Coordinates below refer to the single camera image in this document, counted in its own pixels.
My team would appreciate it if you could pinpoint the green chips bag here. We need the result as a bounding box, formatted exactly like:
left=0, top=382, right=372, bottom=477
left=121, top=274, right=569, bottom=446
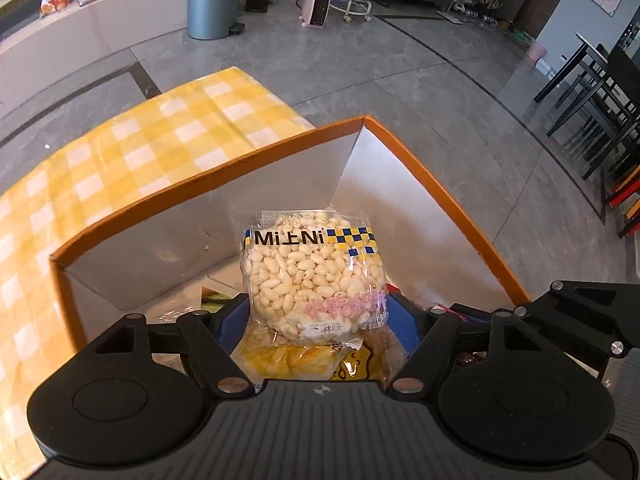
left=231, top=330, right=363, bottom=385

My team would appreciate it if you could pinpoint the white puffed peanut bag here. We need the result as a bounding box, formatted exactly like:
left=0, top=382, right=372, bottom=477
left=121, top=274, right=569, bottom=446
left=240, top=208, right=388, bottom=344

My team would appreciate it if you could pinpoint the orange cardboard box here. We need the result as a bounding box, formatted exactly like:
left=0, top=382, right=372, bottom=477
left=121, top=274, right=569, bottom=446
left=51, top=116, right=529, bottom=350

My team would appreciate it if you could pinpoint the black dining chair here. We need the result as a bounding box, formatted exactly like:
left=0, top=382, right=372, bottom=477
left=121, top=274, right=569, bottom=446
left=547, top=46, right=639, bottom=180

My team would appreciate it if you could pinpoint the dark dining table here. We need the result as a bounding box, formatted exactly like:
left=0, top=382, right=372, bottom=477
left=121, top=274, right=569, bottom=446
left=534, top=32, right=608, bottom=104

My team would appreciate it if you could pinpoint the yellow checkered tablecloth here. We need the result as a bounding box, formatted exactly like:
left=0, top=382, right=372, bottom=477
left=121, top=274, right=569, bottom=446
left=1, top=67, right=312, bottom=479

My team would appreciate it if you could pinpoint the white tv console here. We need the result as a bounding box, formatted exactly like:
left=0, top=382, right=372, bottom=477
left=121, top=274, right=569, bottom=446
left=1, top=0, right=186, bottom=115

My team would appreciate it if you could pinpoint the white round stool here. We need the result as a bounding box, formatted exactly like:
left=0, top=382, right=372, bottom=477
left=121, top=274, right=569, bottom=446
left=330, top=0, right=372, bottom=23

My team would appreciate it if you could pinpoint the pink space heater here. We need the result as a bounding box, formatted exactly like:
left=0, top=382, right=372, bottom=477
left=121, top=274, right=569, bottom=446
left=300, top=0, right=330, bottom=28

